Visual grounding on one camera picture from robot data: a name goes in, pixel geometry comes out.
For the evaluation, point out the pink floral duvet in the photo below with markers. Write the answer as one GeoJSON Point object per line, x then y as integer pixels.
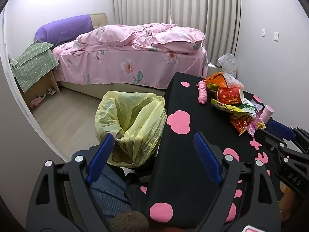
{"type": "Point", "coordinates": [144, 36]}

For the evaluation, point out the yellow snack packet red label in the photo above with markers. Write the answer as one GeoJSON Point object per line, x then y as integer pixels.
{"type": "Point", "coordinates": [222, 106]}

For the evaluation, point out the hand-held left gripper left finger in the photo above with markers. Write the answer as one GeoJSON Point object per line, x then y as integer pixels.
{"type": "Point", "coordinates": [101, 159]}

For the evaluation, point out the beige headboard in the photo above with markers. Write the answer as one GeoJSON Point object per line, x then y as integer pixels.
{"type": "Point", "coordinates": [99, 20]}

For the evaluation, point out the white plastic bag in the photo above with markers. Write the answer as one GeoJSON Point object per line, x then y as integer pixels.
{"type": "Point", "coordinates": [228, 64]}

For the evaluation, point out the pink slipper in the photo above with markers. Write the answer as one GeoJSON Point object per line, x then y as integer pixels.
{"type": "Point", "coordinates": [37, 101]}

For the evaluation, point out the pink plastic bottle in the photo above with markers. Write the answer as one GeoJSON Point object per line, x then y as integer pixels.
{"type": "Point", "coordinates": [268, 113]}

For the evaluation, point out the white wall switch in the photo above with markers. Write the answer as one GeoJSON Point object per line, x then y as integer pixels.
{"type": "Point", "coordinates": [263, 32]}
{"type": "Point", "coordinates": [276, 36]}

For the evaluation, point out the bed with pink floral sheet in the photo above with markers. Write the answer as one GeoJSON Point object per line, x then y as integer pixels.
{"type": "Point", "coordinates": [125, 70]}

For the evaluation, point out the purple pillow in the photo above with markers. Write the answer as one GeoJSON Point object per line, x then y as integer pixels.
{"type": "Point", "coordinates": [65, 29]}

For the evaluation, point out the orange snack wrapper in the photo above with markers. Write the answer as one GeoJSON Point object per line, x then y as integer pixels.
{"type": "Point", "coordinates": [218, 79]}

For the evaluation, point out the green checkered cloth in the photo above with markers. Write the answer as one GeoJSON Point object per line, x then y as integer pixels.
{"type": "Point", "coordinates": [33, 62]}

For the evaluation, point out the person's right hand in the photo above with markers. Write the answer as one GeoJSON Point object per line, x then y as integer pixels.
{"type": "Point", "coordinates": [287, 192]}

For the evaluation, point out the red paper cup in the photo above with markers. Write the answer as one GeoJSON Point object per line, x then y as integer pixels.
{"type": "Point", "coordinates": [229, 96]}

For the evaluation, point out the black tablecloth with pink shapes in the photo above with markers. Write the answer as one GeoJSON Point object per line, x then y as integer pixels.
{"type": "Point", "coordinates": [178, 96]}

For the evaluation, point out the brown fuzzy slipper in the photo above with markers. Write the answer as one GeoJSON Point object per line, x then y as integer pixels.
{"type": "Point", "coordinates": [130, 221]}

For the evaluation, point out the pink caterpillar toy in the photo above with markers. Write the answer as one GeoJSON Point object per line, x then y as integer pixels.
{"type": "Point", "coordinates": [202, 93]}

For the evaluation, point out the beige pleated curtain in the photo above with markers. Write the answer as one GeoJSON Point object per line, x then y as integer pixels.
{"type": "Point", "coordinates": [188, 9]}

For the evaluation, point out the wooden nightstand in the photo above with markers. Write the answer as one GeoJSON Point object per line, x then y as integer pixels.
{"type": "Point", "coordinates": [43, 84]}

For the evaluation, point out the colourful pink purple packet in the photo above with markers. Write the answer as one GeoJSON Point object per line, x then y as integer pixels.
{"type": "Point", "coordinates": [254, 125]}

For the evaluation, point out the person's blue jeans leg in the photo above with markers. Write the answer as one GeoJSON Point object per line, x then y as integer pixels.
{"type": "Point", "coordinates": [108, 193]}

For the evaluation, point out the white sneaker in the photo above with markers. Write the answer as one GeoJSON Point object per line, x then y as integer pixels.
{"type": "Point", "coordinates": [50, 91]}

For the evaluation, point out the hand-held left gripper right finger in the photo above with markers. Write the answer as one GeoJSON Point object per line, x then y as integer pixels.
{"type": "Point", "coordinates": [207, 160]}

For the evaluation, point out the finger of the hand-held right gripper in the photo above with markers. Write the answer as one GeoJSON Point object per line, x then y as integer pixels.
{"type": "Point", "coordinates": [281, 129]}
{"type": "Point", "coordinates": [272, 142]}

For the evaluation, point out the green and white snack packet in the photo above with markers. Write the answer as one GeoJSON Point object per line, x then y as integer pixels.
{"type": "Point", "coordinates": [248, 107]}

